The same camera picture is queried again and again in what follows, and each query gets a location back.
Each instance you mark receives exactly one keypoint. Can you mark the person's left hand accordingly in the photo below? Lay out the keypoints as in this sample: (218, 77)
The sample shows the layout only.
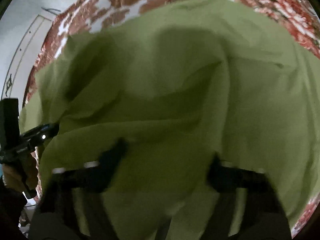
(13, 179)

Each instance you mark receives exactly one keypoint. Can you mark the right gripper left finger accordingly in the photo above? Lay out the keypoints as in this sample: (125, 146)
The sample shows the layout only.
(55, 215)

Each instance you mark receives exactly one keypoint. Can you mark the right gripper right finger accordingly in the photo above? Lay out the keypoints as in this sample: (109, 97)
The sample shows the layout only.
(264, 216)

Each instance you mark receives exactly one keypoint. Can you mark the green hooded jacket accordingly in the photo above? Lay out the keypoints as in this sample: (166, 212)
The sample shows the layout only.
(175, 99)

